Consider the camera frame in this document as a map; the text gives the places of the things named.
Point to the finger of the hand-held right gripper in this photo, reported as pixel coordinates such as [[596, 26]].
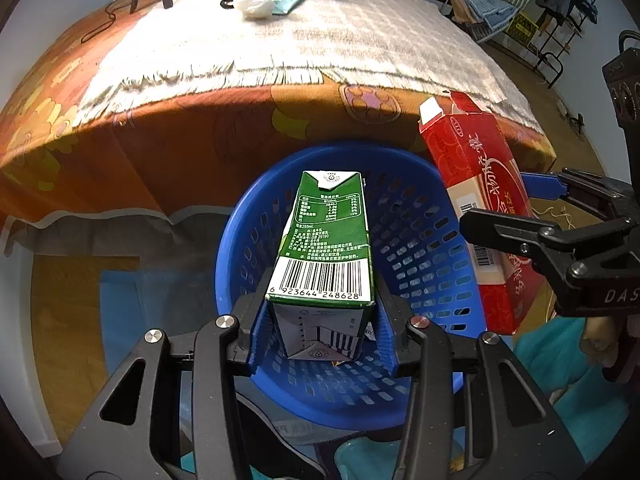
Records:
[[542, 186], [500, 232]]

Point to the orange floral table cover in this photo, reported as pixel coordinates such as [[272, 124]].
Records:
[[150, 150]]

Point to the blue face mask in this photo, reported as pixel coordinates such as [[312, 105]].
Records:
[[289, 0]]

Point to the beige plaid fringed cloth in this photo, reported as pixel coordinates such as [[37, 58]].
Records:
[[350, 40]]

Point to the blue plastic basket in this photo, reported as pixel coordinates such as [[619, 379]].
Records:
[[415, 240]]

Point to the person's right hand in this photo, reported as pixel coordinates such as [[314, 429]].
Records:
[[597, 337]]

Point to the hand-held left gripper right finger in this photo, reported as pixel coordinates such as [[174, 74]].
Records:
[[386, 345]]

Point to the tan cloth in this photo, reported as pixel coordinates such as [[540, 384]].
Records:
[[460, 7]]

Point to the green milk carton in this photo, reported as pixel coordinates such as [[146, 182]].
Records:
[[325, 240]]

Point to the black drying rack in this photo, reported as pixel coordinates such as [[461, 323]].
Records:
[[552, 67]]

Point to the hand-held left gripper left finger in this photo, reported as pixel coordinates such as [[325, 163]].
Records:
[[260, 345]]

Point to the yellow plastic crate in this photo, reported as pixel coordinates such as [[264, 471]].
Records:
[[522, 27]]

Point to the teal cloth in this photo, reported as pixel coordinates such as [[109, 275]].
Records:
[[565, 440]]

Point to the red cardboard box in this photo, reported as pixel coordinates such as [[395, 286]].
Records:
[[480, 170]]

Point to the small black loop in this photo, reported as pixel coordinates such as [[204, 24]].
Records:
[[226, 5]]

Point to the crumpled white tissue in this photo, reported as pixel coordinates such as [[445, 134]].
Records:
[[255, 5]]

